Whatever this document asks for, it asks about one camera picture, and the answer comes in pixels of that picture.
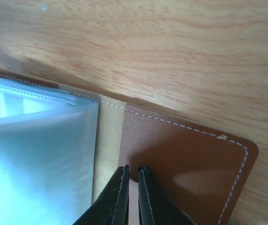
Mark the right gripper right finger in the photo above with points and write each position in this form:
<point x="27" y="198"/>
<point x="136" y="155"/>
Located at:
<point x="154" y="205"/>

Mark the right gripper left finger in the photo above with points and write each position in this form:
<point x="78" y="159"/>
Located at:
<point x="112" y="205"/>

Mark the brown leather card holder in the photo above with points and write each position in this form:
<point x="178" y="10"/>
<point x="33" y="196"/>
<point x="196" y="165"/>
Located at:
<point x="202" y="169"/>

